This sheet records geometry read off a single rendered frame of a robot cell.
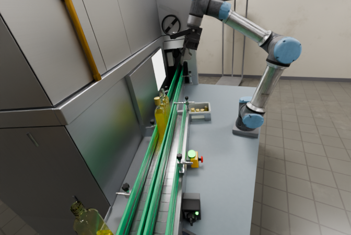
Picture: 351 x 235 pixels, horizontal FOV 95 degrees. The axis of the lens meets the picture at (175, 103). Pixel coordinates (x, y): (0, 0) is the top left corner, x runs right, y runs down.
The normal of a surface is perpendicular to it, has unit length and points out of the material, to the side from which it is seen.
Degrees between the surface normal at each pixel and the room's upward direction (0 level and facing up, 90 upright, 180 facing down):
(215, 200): 0
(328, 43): 90
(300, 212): 0
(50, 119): 90
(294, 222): 0
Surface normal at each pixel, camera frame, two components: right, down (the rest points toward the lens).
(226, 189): -0.13, -0.87
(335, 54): -0.46, 0.48
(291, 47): -0.18, 0.35
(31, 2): 0.98, -0.06
